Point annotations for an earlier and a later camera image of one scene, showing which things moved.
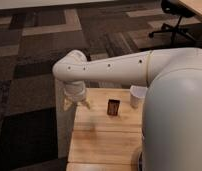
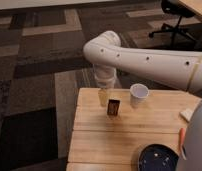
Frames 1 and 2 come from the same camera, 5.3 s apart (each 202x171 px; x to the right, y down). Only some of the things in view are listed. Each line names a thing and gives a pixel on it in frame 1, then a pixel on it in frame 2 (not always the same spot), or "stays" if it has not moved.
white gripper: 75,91 → 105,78
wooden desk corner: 199,7 stays
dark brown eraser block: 113,107 stays
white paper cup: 137,96 stays
